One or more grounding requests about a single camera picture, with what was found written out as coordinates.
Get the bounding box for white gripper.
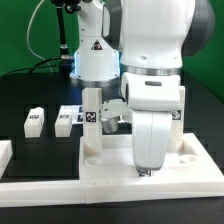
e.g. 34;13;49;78
121;72;180;177

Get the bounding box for white desk top tray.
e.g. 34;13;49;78
79;133;224;187

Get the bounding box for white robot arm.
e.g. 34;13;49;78
100;0;215;175

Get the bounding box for white marker sheet with tags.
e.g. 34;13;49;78
58;105;83;124

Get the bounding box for white L-shaped fence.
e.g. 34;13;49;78
0;179;224;207

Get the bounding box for white block left edge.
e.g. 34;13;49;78
0;140;12;178

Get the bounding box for black cable on table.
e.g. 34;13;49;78
0;57;63;77

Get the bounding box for grey cable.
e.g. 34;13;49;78
25;0;53;73

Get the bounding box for black camera stand pole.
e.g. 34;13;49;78
50;0;81;79

